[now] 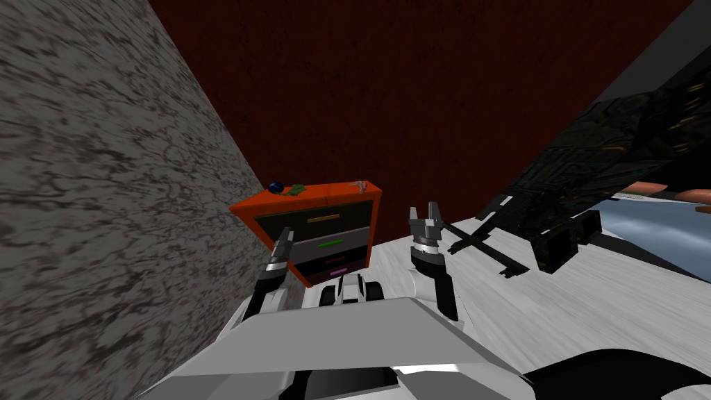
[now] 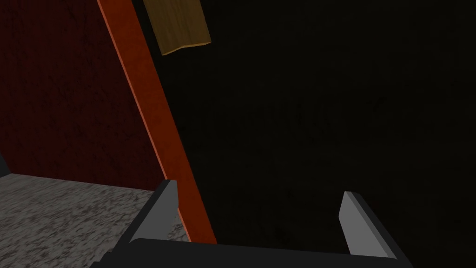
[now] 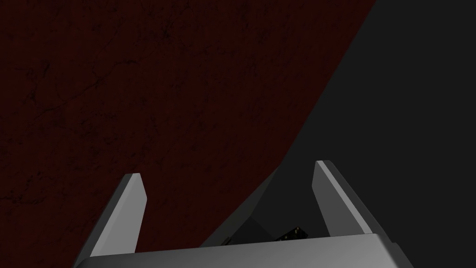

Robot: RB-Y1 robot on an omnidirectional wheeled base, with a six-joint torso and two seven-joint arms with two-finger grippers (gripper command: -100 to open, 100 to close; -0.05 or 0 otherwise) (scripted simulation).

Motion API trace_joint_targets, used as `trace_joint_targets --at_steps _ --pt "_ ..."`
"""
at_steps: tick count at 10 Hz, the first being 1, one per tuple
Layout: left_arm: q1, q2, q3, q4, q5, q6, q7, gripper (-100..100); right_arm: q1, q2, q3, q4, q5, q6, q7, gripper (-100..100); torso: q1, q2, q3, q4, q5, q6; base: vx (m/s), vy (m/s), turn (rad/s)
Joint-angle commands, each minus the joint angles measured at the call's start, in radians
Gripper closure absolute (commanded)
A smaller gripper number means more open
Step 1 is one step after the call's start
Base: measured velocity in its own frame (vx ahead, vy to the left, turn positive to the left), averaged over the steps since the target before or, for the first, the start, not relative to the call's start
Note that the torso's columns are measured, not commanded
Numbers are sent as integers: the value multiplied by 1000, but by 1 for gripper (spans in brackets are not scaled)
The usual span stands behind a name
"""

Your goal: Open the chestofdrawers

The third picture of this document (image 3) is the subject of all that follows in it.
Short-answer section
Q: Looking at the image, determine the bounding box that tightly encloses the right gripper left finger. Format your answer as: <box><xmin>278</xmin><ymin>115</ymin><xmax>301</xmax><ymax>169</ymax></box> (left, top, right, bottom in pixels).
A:
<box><xmin>74</xmin><ymin>173</ymin><xmax>148</xmax><ymax>266</ymax></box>

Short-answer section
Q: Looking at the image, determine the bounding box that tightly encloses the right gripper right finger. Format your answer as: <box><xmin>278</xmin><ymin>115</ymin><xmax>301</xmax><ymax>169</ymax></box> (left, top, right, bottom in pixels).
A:
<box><xmin>311</xmin><ymin>160</ymin><xmax>381</xmax><ymax>238</ymax></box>

